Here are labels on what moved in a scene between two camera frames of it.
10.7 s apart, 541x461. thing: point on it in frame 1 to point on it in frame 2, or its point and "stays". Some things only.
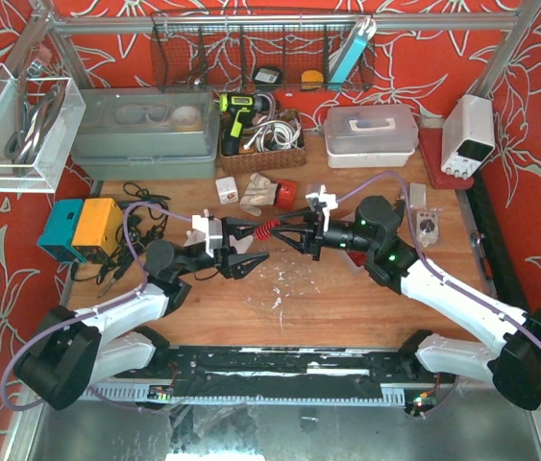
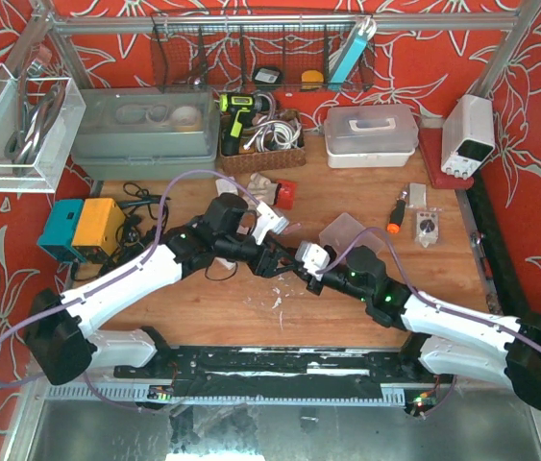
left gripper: [225, 256] to [260, 259]
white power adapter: [227, 189] stays
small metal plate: [417, 195] stays
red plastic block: [286, 194] stays
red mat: [430, 143] stays
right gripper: [314, 235] to [313, 281]
